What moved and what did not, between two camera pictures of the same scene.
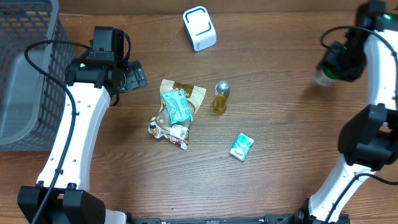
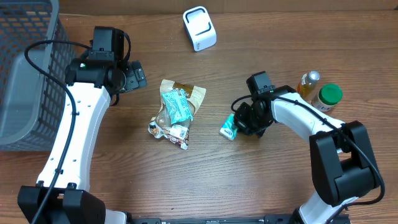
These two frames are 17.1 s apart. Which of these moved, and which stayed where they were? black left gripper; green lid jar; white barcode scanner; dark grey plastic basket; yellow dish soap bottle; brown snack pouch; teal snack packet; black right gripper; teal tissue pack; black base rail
Moved: green lid jar; teal tissue pack; yellow dish soap bottle; black right gripper
Stayed: brown snack pouch; black left gripper; teal snack packet; white barcode scanner; dark grey plastic basket; black base rail
